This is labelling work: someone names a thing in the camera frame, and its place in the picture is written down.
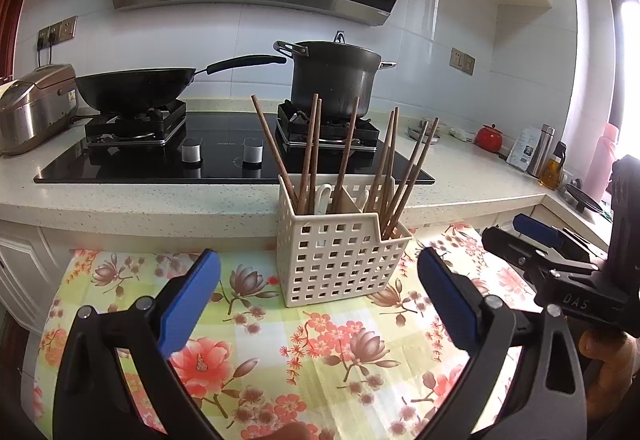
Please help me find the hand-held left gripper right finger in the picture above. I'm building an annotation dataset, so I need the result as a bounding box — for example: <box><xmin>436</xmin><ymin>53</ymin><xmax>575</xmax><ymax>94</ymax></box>
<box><xmin>416</xmin><ymin>246</ymin><xmax>588</xmax><ymax>440</ymax></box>

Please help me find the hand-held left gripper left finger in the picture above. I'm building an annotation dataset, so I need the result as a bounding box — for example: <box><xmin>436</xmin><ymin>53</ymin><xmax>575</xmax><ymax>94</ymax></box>
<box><xmin>54</xmin><ymin>248</ymin><xmax>223</xmax><ymax>440</ymax></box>

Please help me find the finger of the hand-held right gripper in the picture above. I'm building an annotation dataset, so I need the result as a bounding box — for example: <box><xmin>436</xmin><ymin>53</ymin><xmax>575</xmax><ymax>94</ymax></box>
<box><xmin>481</xmin><ymin>226</ymin><xmax>559</xmax><ymax>283</ymax></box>
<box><xmin>512</xmin><ymin>214</ymin><xmax>608</xmax><ymax>265</ymax></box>

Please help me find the cream perforated plastic basket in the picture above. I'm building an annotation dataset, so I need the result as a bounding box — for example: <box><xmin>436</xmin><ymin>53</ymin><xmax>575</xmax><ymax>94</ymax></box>
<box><xmin>276</xmin><ymin>180</ymin><xmax>413</xmax><ymax>308</ymax></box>

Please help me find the bunch of wooden chopsticks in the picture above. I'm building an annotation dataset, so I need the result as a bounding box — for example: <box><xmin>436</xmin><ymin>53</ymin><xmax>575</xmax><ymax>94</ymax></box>
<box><xmin>250</xmin><ymin>93</ymin><xmax>441</xmax><ymax>241</ymax></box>

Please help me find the person's right hand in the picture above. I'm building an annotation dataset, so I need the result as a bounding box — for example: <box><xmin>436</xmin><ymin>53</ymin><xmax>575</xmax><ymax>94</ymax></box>
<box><xmin>577</xmin><ymin>332</ymin><xmax>640</xmax><ymax>403</ymax></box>

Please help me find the small black pan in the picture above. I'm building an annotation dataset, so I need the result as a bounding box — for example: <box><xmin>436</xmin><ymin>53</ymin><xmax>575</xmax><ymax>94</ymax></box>
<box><xmin>564</xmin><ymin>179</ymin><xmax>608</xmax><ymax>215</ymax></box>

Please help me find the amber oil bottle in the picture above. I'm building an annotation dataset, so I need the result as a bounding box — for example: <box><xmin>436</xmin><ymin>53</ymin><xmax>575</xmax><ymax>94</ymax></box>
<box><xmin>540</xmin><ymin>142</ymin><xmax>568</xmax><ymax>191</ymax></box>

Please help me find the steel thermos flask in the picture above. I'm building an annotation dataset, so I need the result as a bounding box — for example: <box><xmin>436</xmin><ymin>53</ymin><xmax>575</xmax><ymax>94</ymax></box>
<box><xmin>527</xmin><ymin>124</ymin><xmax>556</xmax><ymax>178</ymax></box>

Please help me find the white printed booklet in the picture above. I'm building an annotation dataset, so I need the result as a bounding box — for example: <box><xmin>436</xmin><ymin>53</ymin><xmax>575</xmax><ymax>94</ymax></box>
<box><xmin>506</xmin><ymin>127</ymin><xmax>541</xmax><ymax>169</ymax></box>

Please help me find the pink bottle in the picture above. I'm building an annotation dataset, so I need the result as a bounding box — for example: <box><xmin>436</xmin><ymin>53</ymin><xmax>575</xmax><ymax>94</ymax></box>
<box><xmin>585</xmin><ymin>122</ymin><xmax>621</xmax><ymax>201</ymax></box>

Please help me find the red enamel pot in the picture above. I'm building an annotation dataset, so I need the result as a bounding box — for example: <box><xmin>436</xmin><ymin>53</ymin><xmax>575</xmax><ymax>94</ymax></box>
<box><xmin>475</xmin><ymin>123</ymin><xmax>507</xmax><ymax>153</ymax></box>

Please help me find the speckled kitchen counter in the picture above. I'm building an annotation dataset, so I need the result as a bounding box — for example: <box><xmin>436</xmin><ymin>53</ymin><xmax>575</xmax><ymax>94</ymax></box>
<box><xmin>0</xmin><ymin>97</ymin><xmax>616</xmax><ymax>336</ymax></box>

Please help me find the floral tablecloth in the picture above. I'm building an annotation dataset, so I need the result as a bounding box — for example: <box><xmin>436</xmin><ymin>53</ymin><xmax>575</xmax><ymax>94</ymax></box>
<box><xmin>32</xmin><ymin>220</ymin><xmax>551</xmax><ymax>440</ymax></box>

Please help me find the small metal dish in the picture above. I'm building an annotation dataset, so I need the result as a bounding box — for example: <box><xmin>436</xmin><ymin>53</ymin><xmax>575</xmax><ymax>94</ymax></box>
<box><xmin>407</xmin><ymin>122</ymin><xmax>443</xmax><ymax>141</ymax></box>

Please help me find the black glass gas hob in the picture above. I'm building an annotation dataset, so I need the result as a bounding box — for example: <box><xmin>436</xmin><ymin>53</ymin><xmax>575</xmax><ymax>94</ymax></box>
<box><xmin>34</xmin><ymin>98</ymin><xmax>436</xmax><ymax>185</ymax></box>

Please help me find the black wok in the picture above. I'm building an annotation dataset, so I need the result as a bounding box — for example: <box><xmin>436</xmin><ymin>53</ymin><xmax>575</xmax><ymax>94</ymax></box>
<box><xmin>74</xmin><ymin>54</ymin><xmax>288</xmax><ymax>113</ymax></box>

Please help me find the dark stock pot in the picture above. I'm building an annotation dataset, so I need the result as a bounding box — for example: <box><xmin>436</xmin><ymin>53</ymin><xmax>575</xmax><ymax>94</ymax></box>
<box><xmin>272</xmin><ymin>32</ymin><xmax>397</xmax><ymax>119</ymax></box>

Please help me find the steel rice cooker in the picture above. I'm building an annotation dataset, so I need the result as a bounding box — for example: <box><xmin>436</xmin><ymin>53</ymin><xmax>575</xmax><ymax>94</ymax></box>
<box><xmin>0</xmin><ymin>64</ymin><xmax>79</xmax><ymax>157</ymax></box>

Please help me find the gold wall switch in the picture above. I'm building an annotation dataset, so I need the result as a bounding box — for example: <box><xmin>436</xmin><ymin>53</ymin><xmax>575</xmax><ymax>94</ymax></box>
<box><xmin>450</xmin><ymin>48</ymin><xmax>475</xmax><ymax>74</ymax></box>

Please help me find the gold wall outlet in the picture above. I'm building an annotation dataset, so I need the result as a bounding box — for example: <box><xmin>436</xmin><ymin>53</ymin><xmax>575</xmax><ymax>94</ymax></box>
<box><xmin>37</xmin><ymin>16</ymin><xmax>78</xmax><ymax>45</ymax></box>

